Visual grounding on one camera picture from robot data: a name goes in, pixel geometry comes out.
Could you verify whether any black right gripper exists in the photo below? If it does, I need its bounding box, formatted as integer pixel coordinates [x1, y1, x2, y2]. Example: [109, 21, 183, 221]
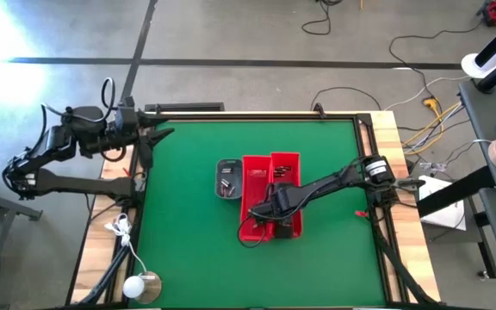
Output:
[247, 182, 308, 240]

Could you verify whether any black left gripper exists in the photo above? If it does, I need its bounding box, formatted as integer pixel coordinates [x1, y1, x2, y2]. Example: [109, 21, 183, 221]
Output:
[109, 95, 176, 171]

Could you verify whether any red plastic storage bin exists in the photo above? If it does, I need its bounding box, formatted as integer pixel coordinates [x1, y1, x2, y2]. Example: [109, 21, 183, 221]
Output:
[238, 154, 275, 243]
[269, 151, 304, 239]

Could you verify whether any grey plastic tray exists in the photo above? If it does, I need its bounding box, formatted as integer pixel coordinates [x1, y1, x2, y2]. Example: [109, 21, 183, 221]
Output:
[215, 158, 245, 201]

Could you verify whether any flat black bar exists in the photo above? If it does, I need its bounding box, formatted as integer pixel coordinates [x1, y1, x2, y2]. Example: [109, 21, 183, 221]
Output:
[144, 102, 226, 113]

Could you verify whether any green table mat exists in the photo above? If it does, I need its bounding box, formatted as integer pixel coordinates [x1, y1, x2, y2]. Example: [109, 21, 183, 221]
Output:
[134, 119, 387, 307]

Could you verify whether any black diagonal brace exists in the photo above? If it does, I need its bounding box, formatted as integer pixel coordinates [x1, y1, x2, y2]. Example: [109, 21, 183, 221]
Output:
[372, 223, 437, 307]
[77, 243, 133, 307]

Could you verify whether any round metal base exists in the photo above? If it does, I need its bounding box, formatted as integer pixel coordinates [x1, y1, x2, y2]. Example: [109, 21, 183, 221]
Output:
[136, 270, 164, 305]

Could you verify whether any white ball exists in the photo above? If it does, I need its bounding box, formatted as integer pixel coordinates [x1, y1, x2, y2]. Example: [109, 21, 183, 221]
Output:
[122, 276, 146, 300]

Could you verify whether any white box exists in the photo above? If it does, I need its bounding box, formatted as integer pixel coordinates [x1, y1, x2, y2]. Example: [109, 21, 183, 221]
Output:
[418, 174, 467, 232]

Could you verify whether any black diagonal beam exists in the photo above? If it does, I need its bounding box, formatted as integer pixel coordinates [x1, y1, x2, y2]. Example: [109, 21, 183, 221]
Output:
[415, 165, 496, 219]

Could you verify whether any grey side table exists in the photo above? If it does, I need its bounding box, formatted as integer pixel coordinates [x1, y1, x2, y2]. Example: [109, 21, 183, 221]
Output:
[457, 77, 496, 298]

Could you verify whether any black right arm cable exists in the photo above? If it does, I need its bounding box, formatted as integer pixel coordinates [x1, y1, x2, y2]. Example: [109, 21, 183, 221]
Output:
[236, 183, 276, 250]

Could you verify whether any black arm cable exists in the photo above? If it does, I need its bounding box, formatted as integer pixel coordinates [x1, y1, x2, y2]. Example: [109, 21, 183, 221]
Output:
[40, 77, 127, 164]
[236, 183, 276, 250]

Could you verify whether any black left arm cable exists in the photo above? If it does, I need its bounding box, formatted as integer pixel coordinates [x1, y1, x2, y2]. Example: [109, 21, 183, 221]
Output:
[40, 77, 127, 164]

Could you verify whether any white bundled cable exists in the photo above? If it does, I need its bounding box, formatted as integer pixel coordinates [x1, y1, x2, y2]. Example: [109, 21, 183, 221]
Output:
[103, 213, 146, 276]

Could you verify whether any arched black floor cable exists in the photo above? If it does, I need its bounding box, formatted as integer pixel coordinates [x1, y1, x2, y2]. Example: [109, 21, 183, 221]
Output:
[310, 85, 382, 112]

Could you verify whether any yellow floor cable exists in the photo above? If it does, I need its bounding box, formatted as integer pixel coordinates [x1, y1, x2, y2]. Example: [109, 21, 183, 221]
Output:
[402, 97, 462, 156]

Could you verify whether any white floor cable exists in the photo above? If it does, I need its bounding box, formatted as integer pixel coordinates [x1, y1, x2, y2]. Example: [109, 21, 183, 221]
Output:
[383, 75, 471, 111]

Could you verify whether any long black floor cable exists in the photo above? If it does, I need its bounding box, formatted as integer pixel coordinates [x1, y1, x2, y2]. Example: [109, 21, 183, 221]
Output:
[387, 21, 484, 104]

